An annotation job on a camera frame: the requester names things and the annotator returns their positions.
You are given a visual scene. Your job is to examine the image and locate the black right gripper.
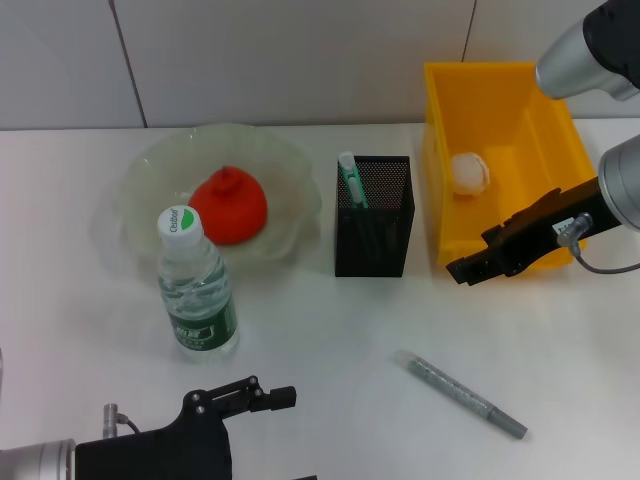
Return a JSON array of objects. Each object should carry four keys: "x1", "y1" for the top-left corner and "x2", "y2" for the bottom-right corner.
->
[{"x1": 445, "y1": 176, "x2": 610, "y2": 287}]

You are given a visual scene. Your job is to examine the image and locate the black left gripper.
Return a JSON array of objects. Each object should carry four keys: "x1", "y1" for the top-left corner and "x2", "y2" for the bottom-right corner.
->
[{"x1": 74, "y1": 375, "x2": 319, "y2": 480}]

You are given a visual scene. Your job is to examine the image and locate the white paper ball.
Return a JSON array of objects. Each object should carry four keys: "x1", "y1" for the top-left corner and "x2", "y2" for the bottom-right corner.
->
[{"x1": 451, "y1": 152, "x2": 492, "y2": 200}]

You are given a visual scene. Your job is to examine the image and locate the grey marker pen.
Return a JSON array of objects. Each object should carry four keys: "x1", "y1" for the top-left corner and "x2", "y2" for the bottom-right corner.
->
[{"x1": 391, "y1": 349, "x2": 530, "y2": 440}]

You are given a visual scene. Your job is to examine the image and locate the clear water bottle green label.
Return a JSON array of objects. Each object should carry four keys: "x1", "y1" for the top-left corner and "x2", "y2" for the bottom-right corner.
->
[{"x1": 157, "y1": 206, "x2": 240, "y2": 361}]

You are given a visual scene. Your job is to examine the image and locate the red-orange toy orange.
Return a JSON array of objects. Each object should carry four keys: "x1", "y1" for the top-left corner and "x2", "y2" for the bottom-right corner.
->
[{"x1": 188, "y1": 164, "x2": 270, "y2": 246}]

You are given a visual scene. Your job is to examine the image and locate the black mesh pen holder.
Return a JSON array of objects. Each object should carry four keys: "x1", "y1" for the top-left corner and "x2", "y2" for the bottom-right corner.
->
[{"x1": 333, "y1": 153, "x2": 417, "y2": 278}]

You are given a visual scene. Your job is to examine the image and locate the pale green glass fruit plate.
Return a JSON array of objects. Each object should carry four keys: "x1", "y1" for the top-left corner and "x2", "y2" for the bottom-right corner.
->
[{"x1": 92, "y1": 123, "x2": 325, "y2": 281}]

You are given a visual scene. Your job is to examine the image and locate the yellow plastic bin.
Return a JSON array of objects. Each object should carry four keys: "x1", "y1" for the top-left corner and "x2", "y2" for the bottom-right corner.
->
[{"x1": 422, "y1": 60, "x2": 600, "y2": 275}]

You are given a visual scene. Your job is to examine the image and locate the right gripper connector cable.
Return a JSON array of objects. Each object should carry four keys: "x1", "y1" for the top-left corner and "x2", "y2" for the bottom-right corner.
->
[{"x1": 556, "y1": 212, "x2": 640, "y2": 275}]

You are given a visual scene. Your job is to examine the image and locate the gripper connector cable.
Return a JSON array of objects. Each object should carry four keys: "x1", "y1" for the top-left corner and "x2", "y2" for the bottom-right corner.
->
[
  {"x1": 102, "y1": 402, "x2": 145, "y2": 441},
  {"x1": 556, "y1": 212, "x2": 640, "y2": 275}
]

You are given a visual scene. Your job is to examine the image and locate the left gripper connector cable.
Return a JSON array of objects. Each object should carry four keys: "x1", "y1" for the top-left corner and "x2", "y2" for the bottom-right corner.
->
[{"x1": 102, "y1": 402, "x2": 145, "y2": 441}]

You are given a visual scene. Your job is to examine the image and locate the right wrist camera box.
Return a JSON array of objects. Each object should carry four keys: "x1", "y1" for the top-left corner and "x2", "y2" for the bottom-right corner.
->
[{"x1": 533, "y1": 0, "x2": 640, "y2": 102}]

